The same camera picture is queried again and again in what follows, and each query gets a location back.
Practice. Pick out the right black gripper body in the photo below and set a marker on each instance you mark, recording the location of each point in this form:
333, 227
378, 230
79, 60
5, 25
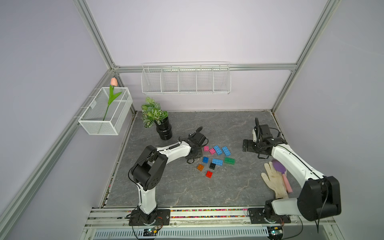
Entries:
252, 146

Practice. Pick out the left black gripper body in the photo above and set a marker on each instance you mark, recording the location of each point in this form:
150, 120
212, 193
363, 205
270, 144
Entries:
198, 154

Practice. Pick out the blue long lego brick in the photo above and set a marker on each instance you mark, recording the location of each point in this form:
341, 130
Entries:
226, 151
217, 162
218, 150

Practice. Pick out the red lego brick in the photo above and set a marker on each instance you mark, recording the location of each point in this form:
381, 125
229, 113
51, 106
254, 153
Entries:
209, 174

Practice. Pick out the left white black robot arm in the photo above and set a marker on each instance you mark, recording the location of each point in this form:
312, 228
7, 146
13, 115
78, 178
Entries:
148, 170

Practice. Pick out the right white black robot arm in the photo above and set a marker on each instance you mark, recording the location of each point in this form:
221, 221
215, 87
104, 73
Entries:
320, 196

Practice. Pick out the orange lego brick lower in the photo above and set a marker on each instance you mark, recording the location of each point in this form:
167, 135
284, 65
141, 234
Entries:
200, 167

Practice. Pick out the black lego brick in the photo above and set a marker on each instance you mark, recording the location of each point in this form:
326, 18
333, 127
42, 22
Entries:
212, 166

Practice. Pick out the green long lego brick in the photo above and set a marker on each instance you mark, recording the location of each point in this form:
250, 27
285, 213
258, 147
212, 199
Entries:
229, 161

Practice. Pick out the purple pink brush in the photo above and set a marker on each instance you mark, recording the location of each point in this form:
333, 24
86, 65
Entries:
279, 167

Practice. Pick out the green potted plant black pot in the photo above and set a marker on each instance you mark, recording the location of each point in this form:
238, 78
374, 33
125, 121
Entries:
153, 115

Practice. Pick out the white mesh side basket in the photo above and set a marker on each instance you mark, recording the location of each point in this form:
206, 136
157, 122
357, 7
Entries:
92, 117

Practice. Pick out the pink artificial tulip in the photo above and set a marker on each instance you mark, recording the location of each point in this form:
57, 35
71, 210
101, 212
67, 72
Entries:
112, 96

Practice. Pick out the white wire wall basket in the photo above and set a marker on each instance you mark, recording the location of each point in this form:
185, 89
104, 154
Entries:
176, 78

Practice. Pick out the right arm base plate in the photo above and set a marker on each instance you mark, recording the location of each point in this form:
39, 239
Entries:
266, 216

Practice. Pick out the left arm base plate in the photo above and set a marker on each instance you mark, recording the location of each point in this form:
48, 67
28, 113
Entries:
149, 217

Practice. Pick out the aluminium front rail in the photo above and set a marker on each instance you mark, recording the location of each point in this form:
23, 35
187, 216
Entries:
205, 223

